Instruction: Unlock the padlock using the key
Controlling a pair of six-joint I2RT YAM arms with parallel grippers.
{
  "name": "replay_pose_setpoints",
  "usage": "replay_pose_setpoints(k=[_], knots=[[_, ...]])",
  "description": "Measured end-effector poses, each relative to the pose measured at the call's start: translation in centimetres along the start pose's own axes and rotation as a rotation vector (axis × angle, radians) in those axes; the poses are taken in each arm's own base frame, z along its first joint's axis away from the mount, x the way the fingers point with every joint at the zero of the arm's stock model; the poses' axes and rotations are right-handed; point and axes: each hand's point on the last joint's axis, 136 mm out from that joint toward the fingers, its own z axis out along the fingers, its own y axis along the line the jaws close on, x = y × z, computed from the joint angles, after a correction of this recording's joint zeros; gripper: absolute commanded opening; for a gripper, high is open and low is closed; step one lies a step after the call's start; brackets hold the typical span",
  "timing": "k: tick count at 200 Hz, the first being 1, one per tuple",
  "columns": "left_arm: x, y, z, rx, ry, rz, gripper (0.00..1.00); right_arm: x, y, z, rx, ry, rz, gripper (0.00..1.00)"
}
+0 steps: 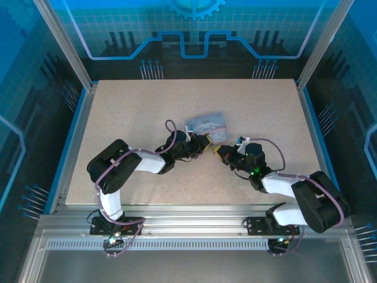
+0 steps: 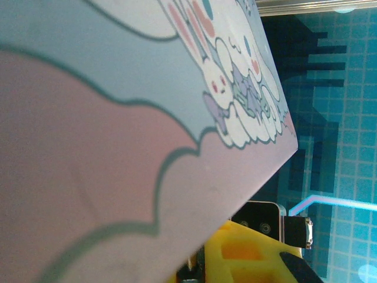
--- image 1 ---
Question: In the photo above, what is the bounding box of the grey metal tray panel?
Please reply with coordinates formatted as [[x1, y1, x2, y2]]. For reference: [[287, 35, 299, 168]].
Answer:
[[17, 229, 373, 283]]

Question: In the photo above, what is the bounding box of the wiring connector with LEDs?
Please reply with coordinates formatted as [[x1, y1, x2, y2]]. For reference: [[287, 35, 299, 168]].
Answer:
[[106, 234, 124, 248], [272, 235, 295, 246]]

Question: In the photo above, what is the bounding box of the aluminium front frame rail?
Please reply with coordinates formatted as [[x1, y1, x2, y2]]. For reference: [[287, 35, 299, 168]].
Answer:
[[38, 205, 353, 236]]

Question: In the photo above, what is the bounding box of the light blue cartoon tin box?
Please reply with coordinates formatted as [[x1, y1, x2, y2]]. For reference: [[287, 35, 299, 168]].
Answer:
[[184, 111, 230, 142]]

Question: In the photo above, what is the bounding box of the slotted grey cable duct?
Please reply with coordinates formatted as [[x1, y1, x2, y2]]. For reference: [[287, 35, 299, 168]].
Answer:
[[46, 240, 270, 251]]

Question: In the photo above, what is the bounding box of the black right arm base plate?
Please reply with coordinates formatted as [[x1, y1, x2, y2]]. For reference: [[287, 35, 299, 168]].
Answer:
[[245, 216, 301, 236]]

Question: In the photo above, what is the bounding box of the aluminium side rail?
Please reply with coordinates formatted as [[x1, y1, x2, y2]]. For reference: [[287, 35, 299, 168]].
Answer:
[[48, 85, 98, 215], [296, 84, 348, 213]]

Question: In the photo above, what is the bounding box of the aluminium corner post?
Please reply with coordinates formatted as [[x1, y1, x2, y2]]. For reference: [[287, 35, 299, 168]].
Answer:
[[32, 0, 98, 91], [295, 0, 356, 91]]

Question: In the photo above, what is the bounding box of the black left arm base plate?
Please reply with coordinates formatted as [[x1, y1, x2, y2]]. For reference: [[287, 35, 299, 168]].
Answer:
[[90, 216, 144, 236]]

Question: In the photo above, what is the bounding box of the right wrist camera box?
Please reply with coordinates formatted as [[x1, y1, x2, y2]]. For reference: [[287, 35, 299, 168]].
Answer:
[[236, 135, 251, 152]]

